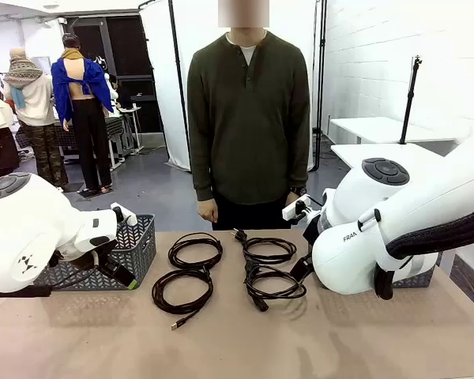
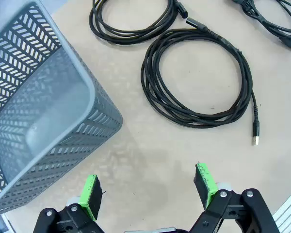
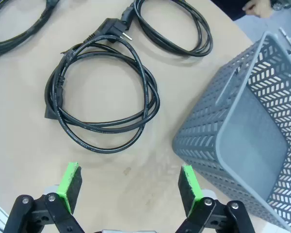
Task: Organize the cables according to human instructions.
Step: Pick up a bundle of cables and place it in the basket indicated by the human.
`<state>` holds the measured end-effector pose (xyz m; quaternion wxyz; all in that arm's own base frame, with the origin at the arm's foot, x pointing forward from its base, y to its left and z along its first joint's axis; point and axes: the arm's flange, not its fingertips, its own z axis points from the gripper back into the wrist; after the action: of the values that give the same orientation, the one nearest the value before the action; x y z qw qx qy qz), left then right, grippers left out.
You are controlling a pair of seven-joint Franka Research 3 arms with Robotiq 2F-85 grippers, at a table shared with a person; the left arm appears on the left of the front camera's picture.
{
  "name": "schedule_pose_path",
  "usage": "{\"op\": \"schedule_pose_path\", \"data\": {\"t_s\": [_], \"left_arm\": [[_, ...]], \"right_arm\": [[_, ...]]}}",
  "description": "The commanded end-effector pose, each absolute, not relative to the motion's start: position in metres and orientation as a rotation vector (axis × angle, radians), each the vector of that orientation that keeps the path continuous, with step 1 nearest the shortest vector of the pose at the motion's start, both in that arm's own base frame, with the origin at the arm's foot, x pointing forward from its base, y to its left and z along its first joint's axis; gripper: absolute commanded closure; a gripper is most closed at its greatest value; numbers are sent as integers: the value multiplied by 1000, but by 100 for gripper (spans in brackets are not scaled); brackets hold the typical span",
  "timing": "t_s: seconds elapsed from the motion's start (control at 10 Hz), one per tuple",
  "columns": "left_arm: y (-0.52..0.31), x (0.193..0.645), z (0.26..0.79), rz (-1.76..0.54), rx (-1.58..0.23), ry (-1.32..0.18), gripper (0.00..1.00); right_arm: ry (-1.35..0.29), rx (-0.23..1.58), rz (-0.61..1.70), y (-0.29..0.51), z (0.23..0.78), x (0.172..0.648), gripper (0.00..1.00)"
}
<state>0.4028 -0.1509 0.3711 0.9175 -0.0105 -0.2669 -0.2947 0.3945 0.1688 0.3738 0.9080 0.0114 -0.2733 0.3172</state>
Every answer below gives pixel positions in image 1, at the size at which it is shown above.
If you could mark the black double door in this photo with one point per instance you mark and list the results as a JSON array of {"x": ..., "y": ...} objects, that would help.
[{"x": 130, "y": 51}]

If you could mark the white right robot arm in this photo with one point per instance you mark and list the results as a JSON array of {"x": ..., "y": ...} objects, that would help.
[{"x": 355, "y": 252}]

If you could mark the person's left forearm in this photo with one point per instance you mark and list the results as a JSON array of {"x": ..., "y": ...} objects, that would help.
[{"x": 300, "y": 166}]

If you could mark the person in dark green shirt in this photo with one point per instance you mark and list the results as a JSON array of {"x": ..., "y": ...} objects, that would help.
[{"x": 249, "y": 130}]

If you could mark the person's right forearm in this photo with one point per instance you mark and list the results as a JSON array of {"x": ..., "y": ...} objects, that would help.
[{"x": 201, "y": 169}]

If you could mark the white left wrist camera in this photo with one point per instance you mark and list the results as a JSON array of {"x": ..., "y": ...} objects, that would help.
[{"x": 129, "y": 218}]

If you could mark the white photo backdrop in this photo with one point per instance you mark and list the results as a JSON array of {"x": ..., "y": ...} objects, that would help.
[{"x": 162, "y": 79}]

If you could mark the mannequin with blue shirt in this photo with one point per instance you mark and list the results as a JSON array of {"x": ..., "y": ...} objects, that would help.
[{"x": 87, "y": 118}]

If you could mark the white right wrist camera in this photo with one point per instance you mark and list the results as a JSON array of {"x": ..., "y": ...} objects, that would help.
[{"x": 294, "y": 209}]

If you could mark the person's right hand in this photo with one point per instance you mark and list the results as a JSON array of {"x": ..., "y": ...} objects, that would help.
[{"x": 207, "y": 210}]

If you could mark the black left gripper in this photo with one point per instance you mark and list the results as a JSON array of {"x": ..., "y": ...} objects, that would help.
[{"x": 104, "y": 256}]

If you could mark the mannequin with patterned scarf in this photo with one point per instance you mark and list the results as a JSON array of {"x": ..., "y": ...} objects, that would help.
[{"x": 31, "y": 98}]

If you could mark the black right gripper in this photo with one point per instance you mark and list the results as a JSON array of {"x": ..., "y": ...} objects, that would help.
[{"x": 312, "y": 231}]

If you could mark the black backdrop stand pole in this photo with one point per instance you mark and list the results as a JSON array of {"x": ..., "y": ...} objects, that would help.
[{"x": 177, "y": 71}]

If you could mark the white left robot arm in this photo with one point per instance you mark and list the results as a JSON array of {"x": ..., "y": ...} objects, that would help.
[{"x": 23, "y": 221}]

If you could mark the black light stand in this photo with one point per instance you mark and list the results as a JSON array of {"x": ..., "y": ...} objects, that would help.
[{"x": 320, "y": 79}]

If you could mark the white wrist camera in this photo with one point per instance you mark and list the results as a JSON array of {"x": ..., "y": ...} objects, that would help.
[
  {"x": 129, "y": 218},
  {"x": 294, "y": 209}
]

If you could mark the grey plastic lattice basket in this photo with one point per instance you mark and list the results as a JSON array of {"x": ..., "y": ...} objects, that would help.
[
  {"x": 418, "y": 278},
  {"x": 140, "y": 252}
]

